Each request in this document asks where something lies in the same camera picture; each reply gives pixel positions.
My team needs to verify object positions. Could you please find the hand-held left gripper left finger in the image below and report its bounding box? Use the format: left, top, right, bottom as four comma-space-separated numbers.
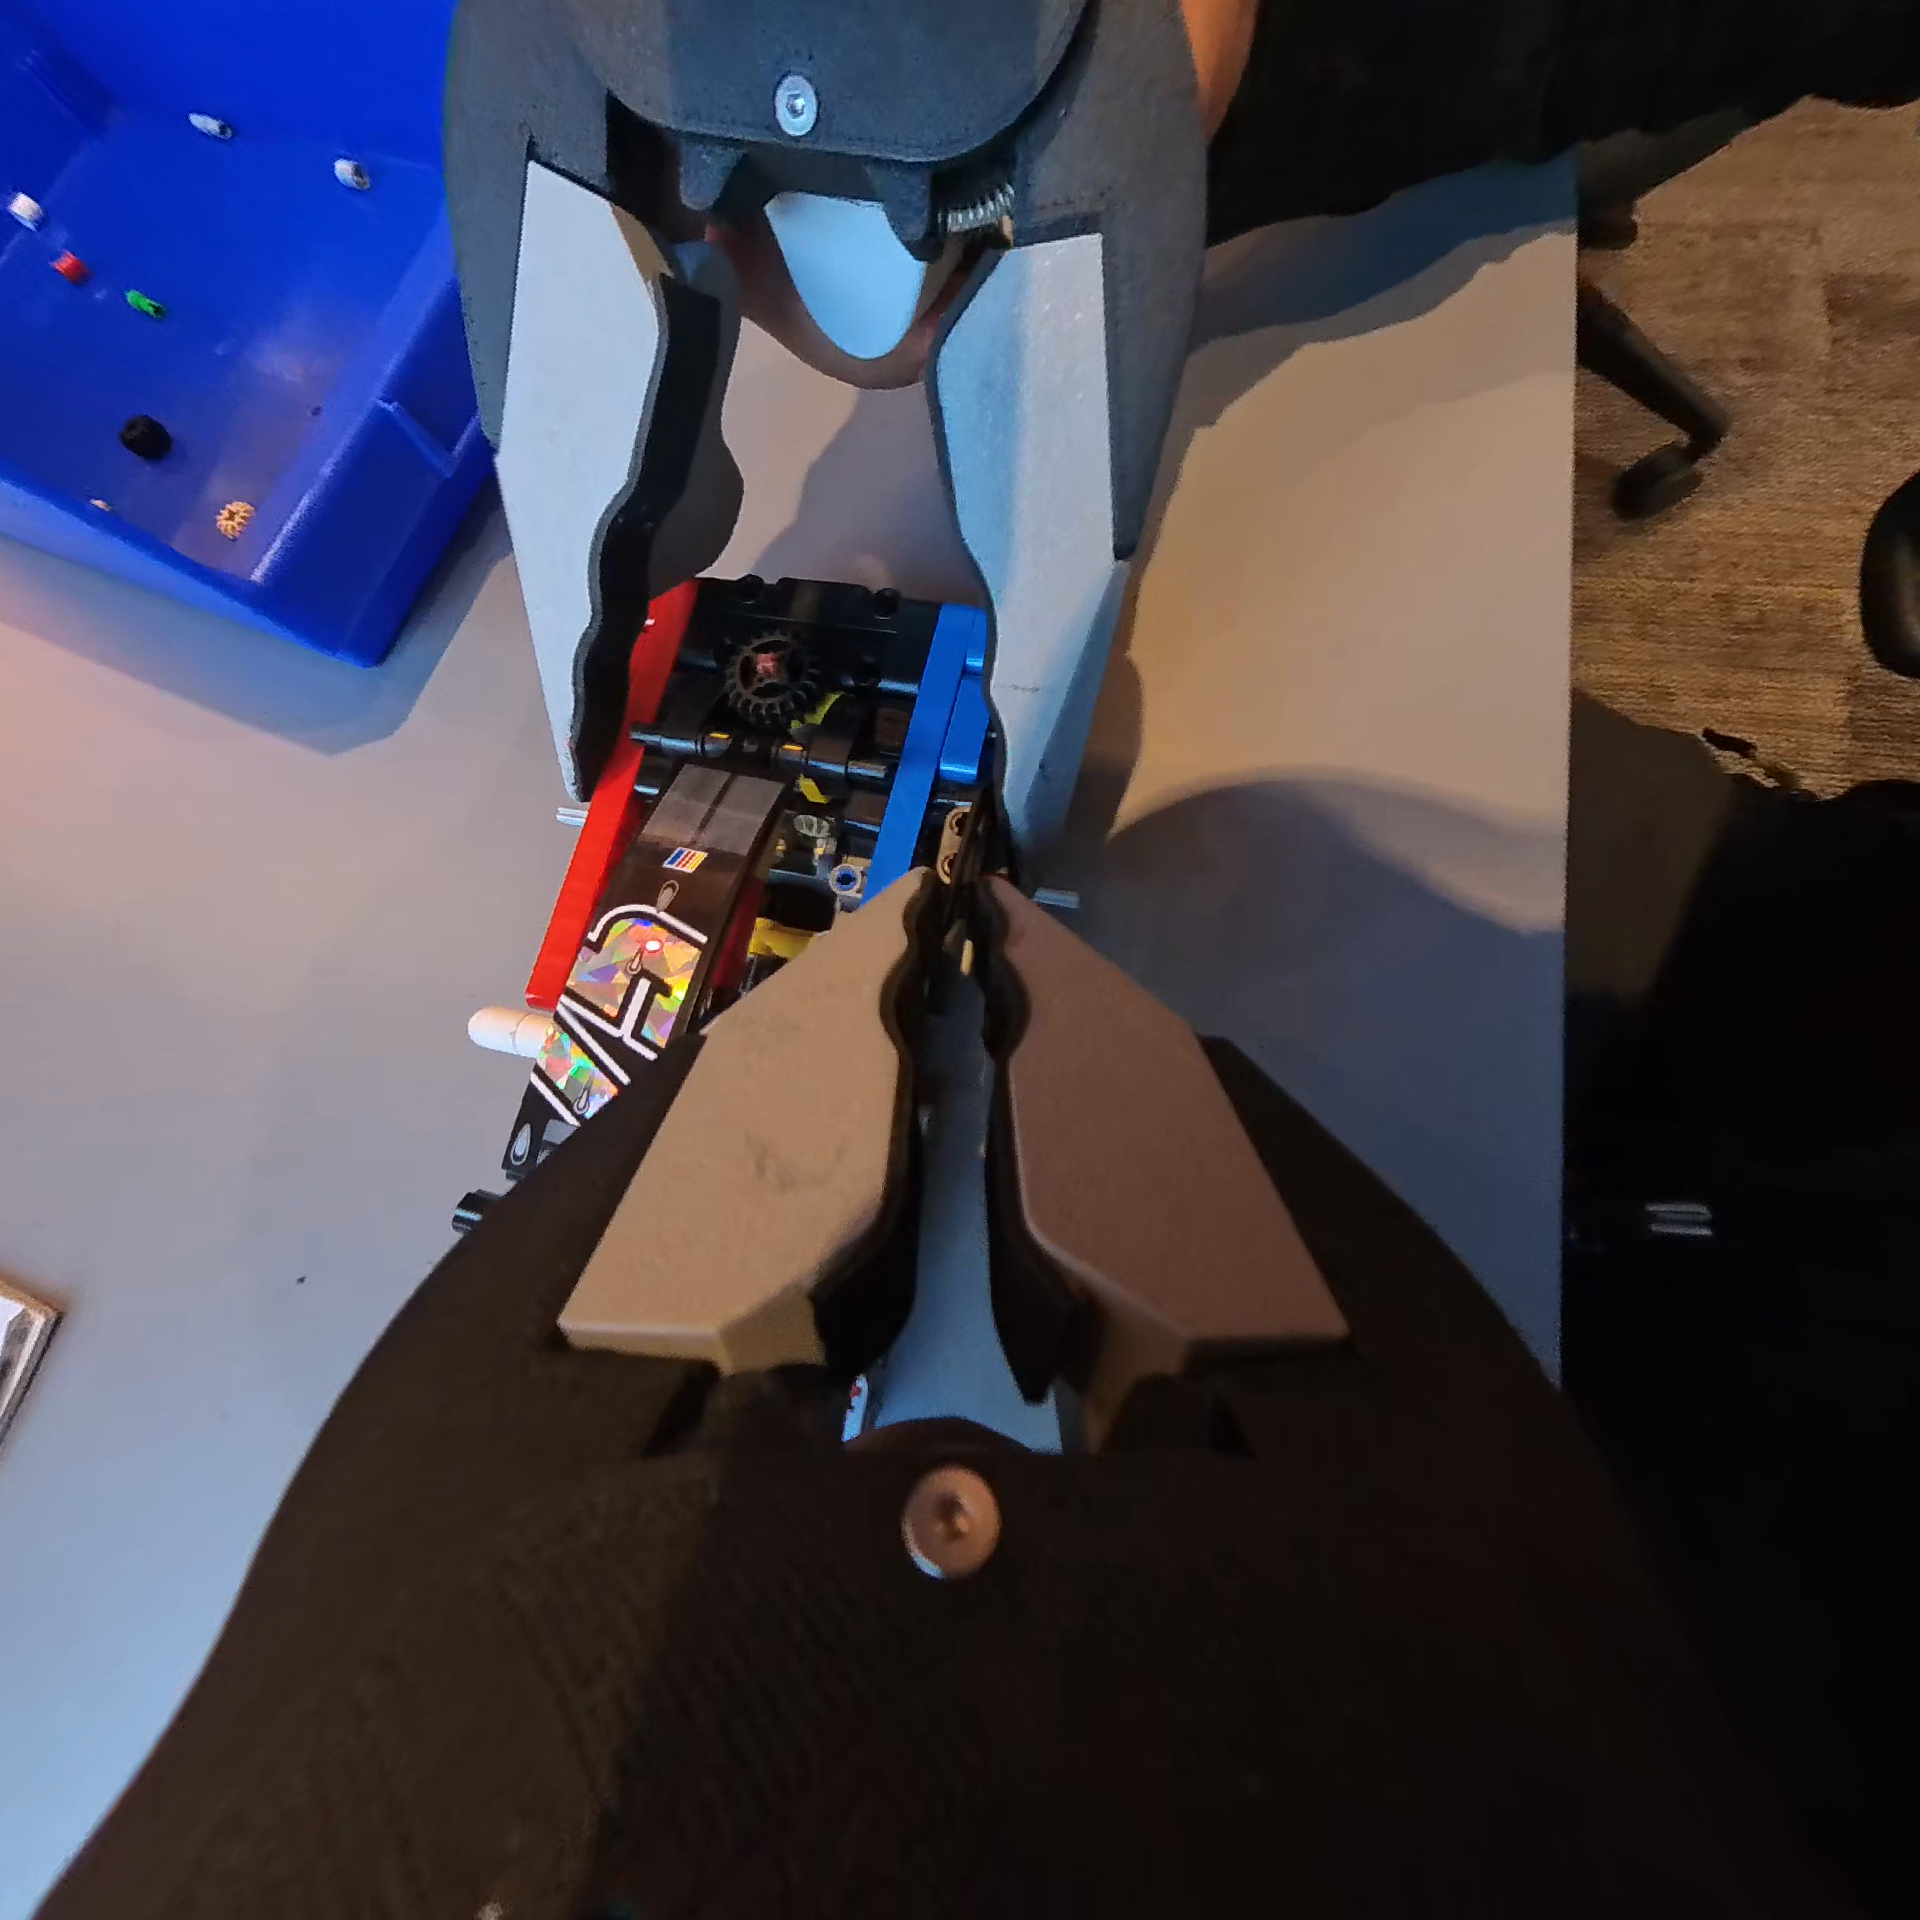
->
558, 866, 940, 1374

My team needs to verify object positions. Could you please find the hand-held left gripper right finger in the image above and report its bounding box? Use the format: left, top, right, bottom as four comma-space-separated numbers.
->
967, 878, 1348, 1451

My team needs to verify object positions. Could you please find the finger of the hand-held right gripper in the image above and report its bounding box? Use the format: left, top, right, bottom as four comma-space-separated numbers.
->
926, 232, 1133, 876
496, 158, 748, 805

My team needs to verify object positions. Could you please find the toy brick car model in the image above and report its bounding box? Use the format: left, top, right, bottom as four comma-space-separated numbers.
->
455, 574, 1079, 1249

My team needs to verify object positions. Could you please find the person's right forearm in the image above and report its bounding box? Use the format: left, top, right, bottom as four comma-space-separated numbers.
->
1199, 0, 1920, 243

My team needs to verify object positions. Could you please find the grey desk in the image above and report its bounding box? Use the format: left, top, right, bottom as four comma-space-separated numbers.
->
0, 142, 1579, 1920

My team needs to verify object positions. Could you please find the blue plastic bin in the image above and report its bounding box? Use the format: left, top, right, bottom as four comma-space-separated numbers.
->
0, 0, 496, 669

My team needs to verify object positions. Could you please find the person's black clothing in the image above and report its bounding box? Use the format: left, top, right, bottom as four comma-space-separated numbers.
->
1559, 691, 1920, 1920

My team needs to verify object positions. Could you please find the black office chair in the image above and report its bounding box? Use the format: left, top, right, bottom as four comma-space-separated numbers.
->
1575, 195, 1920, 676

